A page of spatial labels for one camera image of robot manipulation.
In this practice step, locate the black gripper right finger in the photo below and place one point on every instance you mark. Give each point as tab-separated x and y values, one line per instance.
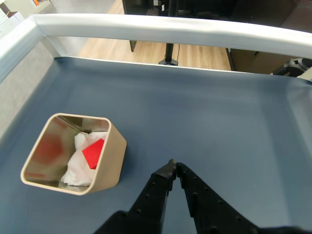
207	207

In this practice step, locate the gripper black left finger with grey taped tip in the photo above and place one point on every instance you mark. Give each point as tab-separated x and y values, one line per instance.
148	202

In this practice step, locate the red cube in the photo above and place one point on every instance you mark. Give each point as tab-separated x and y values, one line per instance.
93	153

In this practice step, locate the beige square metal box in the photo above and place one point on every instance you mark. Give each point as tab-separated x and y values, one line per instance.
112	158

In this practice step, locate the white crumpled tissue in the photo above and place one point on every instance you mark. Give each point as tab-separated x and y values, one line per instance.
78	168

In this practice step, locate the black monitor stand pole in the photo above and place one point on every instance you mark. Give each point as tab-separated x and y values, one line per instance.
168	54

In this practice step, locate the brown cabinet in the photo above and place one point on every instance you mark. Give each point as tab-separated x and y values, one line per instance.
253	61

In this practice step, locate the black chair base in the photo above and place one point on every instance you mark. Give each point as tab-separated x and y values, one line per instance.
292	65

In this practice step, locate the white table rail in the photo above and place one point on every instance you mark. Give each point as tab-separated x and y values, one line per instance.
146	26

